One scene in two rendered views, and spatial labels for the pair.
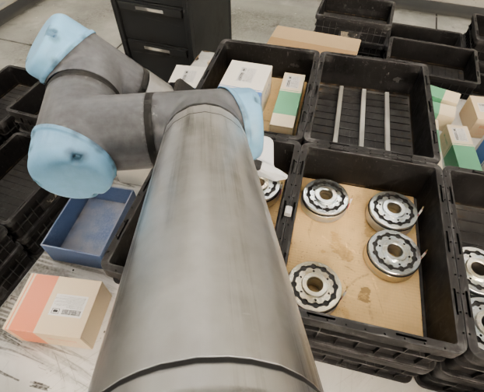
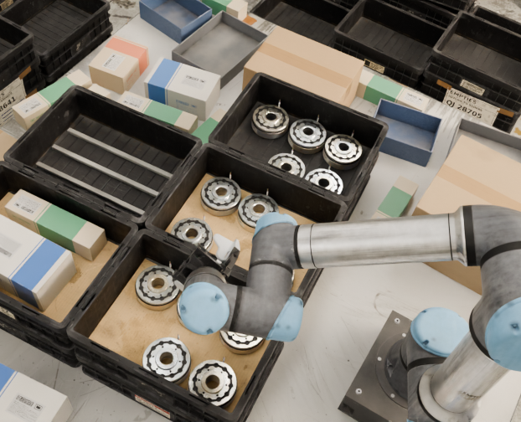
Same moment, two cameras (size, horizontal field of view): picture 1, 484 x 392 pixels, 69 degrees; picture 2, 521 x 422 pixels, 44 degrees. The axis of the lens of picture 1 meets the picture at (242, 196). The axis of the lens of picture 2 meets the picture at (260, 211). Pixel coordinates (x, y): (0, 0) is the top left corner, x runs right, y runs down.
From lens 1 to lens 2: 0.99 m
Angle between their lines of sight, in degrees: 47
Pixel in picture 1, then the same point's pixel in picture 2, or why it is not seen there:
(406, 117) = (110, 131)
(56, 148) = (298, 309)
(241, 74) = not seen: outside the picture
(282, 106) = (65, 227)
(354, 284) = not seen: hidden behind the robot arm
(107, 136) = (287, 289)
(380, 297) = not seen: hidden behind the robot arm
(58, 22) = (211, 290)
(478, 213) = (235, 140)
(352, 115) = (86, 173)
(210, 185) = (387, 225)
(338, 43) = not seen: outside the picture
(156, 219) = (399, 238)
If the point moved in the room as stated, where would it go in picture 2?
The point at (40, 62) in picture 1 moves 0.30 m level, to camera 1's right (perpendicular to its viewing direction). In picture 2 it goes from (228, 313) to (269, 166)
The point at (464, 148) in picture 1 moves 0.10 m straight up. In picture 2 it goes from (152, 108) to (150, 83)
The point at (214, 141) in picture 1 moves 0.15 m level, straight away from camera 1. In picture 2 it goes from (349, 226) to (258, 213)
